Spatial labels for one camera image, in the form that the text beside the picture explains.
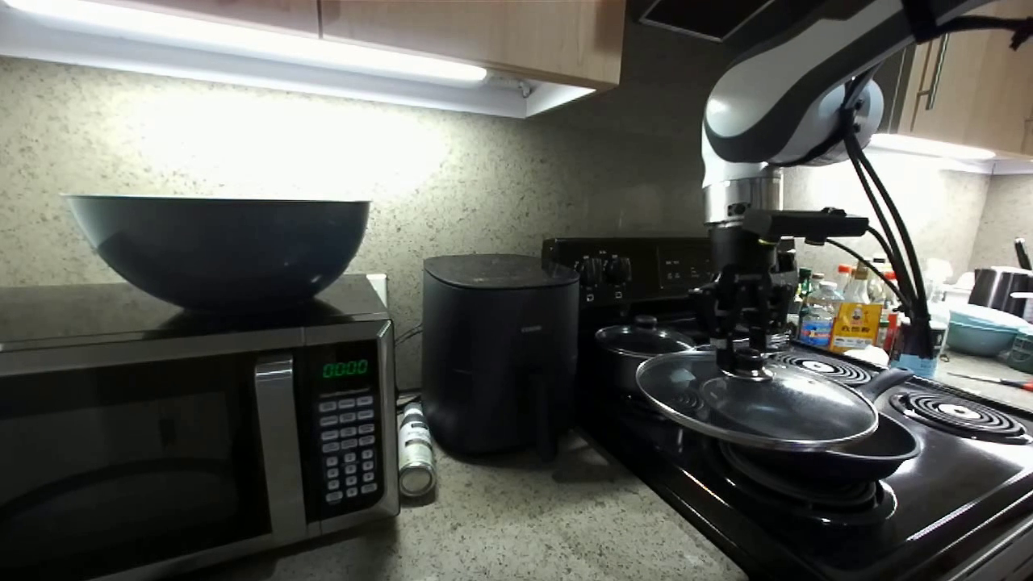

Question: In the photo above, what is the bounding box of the black electric stove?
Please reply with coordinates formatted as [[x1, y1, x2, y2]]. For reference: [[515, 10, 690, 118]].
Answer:
[[539, 232, 1033, 581]]

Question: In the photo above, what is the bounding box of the black frying pan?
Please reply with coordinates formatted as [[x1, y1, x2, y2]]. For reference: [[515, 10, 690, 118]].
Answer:
[[717, 365, 941, 489]]

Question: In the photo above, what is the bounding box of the under-cabinet light strip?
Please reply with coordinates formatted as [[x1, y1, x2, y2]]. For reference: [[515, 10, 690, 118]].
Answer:
[[0, 0, 598, 121]]

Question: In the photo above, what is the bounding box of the black air fryer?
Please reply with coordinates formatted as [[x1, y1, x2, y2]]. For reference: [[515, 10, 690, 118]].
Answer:
[[418, 251, 583, 460]]

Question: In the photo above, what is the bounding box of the black range hood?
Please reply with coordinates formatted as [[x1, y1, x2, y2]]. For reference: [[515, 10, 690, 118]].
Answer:
[[629, 0, 761, 49]]

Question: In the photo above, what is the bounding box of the glass pan lid with knob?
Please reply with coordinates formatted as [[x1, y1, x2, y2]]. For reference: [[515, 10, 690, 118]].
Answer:
[[631, 344, 881, 454]]

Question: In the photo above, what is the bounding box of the black countertop appliance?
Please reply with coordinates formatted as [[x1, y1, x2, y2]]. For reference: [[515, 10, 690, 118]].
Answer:
[[966, 234, 1033, 317]]

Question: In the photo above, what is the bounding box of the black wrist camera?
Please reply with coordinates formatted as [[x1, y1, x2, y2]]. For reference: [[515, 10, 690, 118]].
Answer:
[[738, 204, 870, 241]]

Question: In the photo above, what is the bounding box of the clear plastic bottle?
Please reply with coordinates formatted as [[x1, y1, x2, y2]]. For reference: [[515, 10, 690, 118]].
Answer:
[[798, 270, 841, 351]]

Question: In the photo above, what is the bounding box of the small black saucepan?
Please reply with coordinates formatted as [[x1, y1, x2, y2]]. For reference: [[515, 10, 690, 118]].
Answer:
[[590, 320, 704, 407]]

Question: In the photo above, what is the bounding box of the light blue bowl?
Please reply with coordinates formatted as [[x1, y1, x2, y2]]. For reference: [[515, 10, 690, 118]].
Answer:
[[941, 302, 1023, 365]]

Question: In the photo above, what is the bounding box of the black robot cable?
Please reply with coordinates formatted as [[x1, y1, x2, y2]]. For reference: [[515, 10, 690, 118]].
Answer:
[[819, 73, 941, 365]]

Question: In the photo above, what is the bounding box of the white seasoning bottle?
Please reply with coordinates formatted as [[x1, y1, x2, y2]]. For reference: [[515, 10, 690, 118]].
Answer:
[[394, 398, 439, 504]]

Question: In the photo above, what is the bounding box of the wooden wall cabinet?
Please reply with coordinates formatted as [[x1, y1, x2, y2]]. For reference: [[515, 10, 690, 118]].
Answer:
[[137, 0, 629, 91], [886, 0, 1033, 161]]

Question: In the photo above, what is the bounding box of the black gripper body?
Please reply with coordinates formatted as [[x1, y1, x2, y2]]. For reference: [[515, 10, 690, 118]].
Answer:
[[705, 224, 799, 324]]

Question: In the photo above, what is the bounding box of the dark blue bowl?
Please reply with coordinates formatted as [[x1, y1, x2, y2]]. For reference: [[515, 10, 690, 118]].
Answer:
[[68, 192, 374, 317]]

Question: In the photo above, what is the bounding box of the stainless steel microwave oven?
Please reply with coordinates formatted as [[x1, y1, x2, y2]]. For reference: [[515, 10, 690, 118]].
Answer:
[[0, 270, 402, 581]]

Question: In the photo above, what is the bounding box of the yellow box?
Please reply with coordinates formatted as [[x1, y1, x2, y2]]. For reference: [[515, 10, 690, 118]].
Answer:
[[828, 298, 886, 355]]

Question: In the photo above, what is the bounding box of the small glass saucepan lid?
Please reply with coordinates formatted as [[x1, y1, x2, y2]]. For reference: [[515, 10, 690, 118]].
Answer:
[[590, 320, 701, 361]]

